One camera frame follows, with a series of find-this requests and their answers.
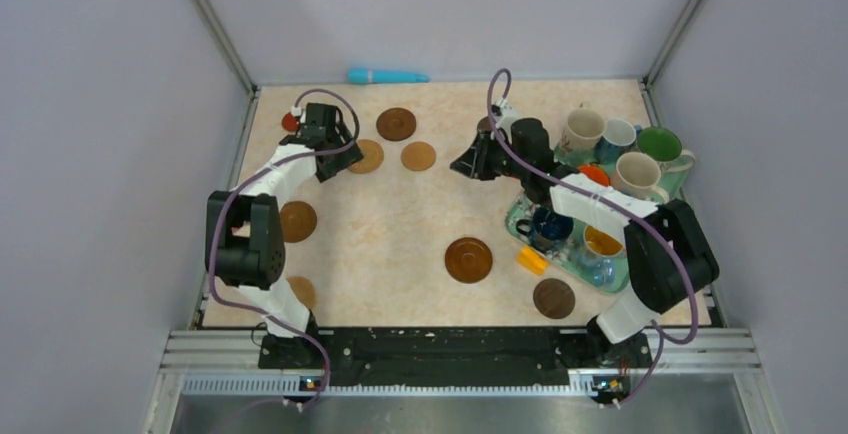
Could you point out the white blue mug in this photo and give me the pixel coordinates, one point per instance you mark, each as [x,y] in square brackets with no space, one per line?
[617,138]

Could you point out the blue marker pen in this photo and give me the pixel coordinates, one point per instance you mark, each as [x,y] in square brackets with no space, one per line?
[365,76]

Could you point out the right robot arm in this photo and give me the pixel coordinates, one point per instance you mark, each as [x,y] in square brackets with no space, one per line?
[668,256]

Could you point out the yellow interior cup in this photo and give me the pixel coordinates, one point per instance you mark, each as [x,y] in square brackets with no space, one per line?
[598,245]

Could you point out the cream seashell mug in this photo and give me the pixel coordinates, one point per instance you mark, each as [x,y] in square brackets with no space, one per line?
[583,129]

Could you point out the woven rattan coaster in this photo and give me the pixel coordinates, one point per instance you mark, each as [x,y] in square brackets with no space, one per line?
[373,157]

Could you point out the medium brown round coaster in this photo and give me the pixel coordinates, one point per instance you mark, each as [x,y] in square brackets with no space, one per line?
[298,221]

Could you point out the yellow toy block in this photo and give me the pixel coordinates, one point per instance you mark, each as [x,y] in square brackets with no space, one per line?
[532,261]

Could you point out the orange plastic cup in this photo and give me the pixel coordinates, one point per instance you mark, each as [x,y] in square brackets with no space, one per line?
[596,174]

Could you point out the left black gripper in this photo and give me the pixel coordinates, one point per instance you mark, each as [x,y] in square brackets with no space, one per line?
[346,158]

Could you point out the dark walnut coaster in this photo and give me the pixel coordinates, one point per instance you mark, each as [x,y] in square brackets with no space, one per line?
[485,125]

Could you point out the cork coaster near base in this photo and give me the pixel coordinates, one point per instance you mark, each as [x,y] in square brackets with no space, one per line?
[304,290]

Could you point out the green mug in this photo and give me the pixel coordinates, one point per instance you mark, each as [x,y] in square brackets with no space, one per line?
[666,148]

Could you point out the dark woven coaster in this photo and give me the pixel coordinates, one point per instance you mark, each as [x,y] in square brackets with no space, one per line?
[554,299]

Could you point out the dark blue mug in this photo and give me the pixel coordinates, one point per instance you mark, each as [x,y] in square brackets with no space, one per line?
[545,230]

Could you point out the light wood coaster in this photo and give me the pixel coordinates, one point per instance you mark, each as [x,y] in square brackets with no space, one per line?
[418,156]

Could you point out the large brown wooden saucer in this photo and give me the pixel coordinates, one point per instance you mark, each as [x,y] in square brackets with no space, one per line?
[468,260]

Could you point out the dark brown grooved coaster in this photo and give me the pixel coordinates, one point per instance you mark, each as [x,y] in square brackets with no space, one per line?
[396,124]

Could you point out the cream large mug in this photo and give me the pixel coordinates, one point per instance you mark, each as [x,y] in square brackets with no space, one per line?
[638,175]

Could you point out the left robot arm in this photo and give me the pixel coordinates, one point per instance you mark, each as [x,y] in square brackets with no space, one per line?
[245,247]

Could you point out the red round coaster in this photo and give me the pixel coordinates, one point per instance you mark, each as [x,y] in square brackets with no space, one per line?
[289,123]

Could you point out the green patterned tray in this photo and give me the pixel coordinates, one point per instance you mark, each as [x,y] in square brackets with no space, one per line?
[523,207]

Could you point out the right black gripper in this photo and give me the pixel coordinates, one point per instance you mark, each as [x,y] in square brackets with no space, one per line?
[474,163]

